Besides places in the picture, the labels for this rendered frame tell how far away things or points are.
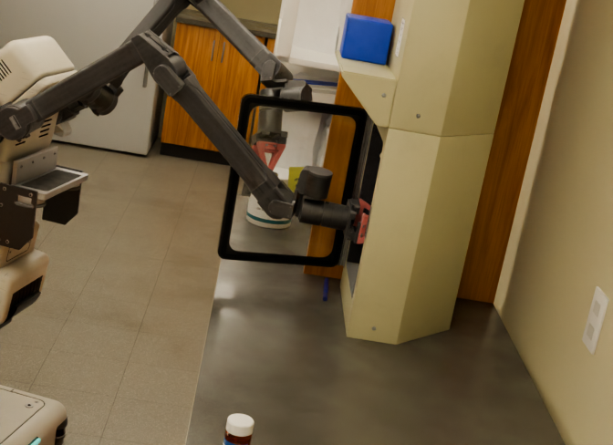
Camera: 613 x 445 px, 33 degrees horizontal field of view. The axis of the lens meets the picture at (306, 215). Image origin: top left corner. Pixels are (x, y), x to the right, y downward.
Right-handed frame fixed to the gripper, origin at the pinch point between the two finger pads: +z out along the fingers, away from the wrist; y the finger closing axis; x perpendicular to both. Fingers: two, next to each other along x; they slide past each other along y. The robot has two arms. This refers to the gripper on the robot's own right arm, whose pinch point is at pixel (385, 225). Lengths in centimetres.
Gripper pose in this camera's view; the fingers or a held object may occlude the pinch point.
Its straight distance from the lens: 235.8
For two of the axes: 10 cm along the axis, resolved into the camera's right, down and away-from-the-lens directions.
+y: -0.2, -2.9, 9.6
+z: 9.8, 1.9, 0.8
